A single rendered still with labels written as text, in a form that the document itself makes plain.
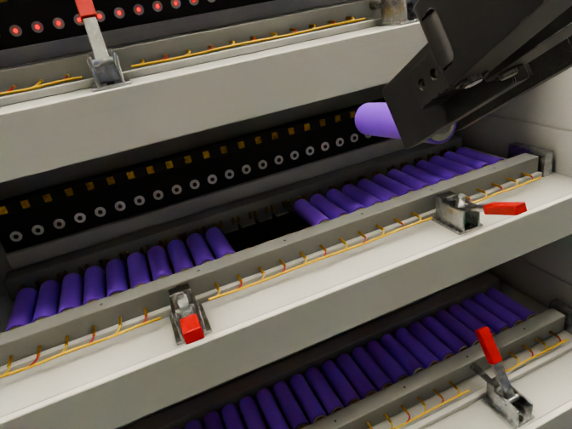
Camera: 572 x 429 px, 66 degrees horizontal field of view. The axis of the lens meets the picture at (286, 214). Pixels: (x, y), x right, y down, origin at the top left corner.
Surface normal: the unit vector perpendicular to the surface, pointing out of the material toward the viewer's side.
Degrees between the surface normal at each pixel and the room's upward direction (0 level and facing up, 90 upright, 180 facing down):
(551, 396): 22
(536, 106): 90
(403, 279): 112
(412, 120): 92
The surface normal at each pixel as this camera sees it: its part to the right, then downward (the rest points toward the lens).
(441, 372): -0.17, -0.89
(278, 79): 0.37, 0.35
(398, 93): -0.91, 0.34
